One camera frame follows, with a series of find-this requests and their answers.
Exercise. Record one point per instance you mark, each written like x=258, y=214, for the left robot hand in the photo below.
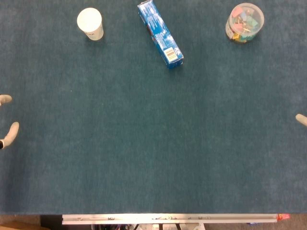
x=10, y=133

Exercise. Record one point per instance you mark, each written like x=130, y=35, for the white paper cup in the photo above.
x=90, y=23

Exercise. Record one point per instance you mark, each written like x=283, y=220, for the teal felt table cloth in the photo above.
x=153, y=134

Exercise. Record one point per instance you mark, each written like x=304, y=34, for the blue toothpaste box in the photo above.
x=160, y=33

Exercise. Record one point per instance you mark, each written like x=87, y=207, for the clear jar of binder clips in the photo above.
x=244, y=23

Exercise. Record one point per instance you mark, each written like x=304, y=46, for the orange red clamp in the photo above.
x=283, y=217

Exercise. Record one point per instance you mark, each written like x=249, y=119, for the aluminium frame rail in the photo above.
x=168, y=218

